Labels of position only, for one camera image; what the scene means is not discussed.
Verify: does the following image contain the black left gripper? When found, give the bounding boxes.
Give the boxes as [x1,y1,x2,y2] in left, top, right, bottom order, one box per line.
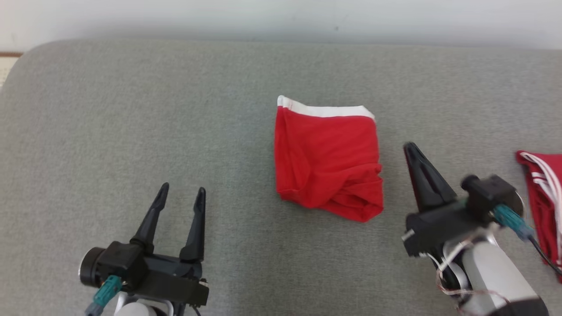
[130,182,210,308]

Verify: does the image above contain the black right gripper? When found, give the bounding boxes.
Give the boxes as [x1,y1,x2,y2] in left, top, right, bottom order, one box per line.
[401,142,497,259]

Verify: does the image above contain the red shorts with white stripe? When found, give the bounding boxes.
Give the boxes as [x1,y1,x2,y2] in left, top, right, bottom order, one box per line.
[273,95,385,223]

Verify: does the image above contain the red basketball jersey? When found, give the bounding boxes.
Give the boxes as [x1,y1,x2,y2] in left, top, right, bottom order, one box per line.
[515,151,562,277]

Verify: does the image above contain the cream perforated laundry basket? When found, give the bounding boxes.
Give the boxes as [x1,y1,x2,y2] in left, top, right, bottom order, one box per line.
[0,51,24,89]

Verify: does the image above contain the thin red white wire bundle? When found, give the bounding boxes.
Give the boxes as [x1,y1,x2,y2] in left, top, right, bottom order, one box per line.
[432,236,512,315]

